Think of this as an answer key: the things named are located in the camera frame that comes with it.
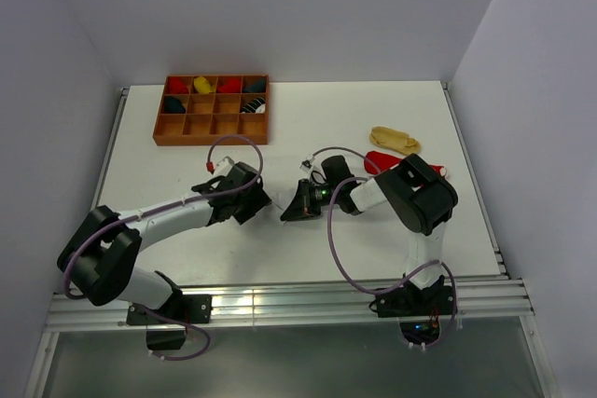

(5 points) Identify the beige flat sock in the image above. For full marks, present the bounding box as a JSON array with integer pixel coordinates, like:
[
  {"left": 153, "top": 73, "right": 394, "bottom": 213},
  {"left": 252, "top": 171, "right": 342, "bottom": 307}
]
[{"left": 368, "top": 126, "right": 422, "bottom": 156}]

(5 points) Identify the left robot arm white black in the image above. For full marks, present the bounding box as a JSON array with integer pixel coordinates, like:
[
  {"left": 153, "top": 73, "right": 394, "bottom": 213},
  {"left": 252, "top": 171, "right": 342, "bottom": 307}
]
[{"left": 57, "top": 158, "right": 271, "bottom": 323}]

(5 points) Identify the red rolled sock left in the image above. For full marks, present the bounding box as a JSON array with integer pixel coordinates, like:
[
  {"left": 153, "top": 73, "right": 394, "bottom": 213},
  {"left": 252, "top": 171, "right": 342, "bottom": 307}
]
[{"left": 168, "top": 77, "right": 188, "bottom": 95}]

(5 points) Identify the wooden compartment tray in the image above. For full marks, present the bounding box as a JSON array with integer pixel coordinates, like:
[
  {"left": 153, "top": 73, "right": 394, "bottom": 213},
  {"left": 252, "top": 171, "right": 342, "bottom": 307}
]
[{"left": 153, "top": 74, "right": 271, "bottom": 146}]

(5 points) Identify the yellow rolled sock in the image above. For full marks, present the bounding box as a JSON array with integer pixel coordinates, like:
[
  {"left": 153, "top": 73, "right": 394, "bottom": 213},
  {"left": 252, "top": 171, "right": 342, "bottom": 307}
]
[{"left": 193, "top": 76, "right": 216, "bottom": 95}]

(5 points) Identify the red rolled sock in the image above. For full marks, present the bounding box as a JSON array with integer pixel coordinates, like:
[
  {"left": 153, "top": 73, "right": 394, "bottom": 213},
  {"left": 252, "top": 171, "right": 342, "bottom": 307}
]
[
  {"left": 216, "top": 77, "right": 243, "bottom": 94},
  {"left": 168, "top": 77, "right": 188, "bottom": 95}
]

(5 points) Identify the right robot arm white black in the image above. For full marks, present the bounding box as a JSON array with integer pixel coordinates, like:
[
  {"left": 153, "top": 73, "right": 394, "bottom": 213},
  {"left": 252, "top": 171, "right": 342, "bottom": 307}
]
[{"left": 280, "top": 155, "right": 458, "bottom": 314}]

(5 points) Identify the red santa sock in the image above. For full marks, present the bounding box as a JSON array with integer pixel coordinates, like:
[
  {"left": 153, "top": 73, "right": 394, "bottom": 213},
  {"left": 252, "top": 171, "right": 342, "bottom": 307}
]
[{"left": 362, "top": 149, "right": 451, "bottom": 180}]

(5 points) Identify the dark teal rolled sock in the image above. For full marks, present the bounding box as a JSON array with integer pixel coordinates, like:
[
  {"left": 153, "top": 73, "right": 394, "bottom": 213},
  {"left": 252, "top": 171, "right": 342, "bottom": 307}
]
[{"left": 243, "top": 78, "right": 268, "bottom": 93}]

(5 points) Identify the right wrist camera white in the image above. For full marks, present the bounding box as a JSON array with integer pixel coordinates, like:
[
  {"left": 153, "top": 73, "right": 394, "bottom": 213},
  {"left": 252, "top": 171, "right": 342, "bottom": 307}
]
[{"left": 299, "top": 158, "right": 314, "bottom": 175}]

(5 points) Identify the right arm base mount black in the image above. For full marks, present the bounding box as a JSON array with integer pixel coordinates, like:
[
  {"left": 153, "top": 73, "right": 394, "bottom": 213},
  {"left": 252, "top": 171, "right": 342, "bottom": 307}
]
[{"left": 368, "top": 277, "right": 457, "bottom": 347}]

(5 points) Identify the black white striped rolled sock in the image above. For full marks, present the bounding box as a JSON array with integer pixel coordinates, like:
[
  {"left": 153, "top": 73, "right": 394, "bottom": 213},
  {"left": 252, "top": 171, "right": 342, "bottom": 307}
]
[{"left": 241, "top": 97, "right": 267, "bottom": 114}]

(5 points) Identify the red rolled sock middle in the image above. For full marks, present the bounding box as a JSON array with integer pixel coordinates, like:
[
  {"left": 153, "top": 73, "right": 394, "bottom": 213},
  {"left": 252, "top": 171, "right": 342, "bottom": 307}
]
[{"left": 216, "top": 77, "right": 243, "bottom": 94}]

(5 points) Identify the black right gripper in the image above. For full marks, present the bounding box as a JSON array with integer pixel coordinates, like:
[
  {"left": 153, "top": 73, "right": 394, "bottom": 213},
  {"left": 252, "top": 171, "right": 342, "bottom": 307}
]
[{"left": 283, "top": 178, "right": 340, "bottom": 222}]

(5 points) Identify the dark navy rolled sock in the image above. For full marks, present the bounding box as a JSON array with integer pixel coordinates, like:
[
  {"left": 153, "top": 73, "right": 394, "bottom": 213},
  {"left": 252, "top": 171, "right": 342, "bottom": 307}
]
[{"left": 162, "top": 96, "right": 186, "bottom": 115}]

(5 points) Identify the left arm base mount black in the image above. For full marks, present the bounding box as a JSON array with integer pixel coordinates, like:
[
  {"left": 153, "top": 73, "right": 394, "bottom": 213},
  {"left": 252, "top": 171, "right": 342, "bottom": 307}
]
[{"left": 126, "top": 294, "right": 214, "bottom": 352}]

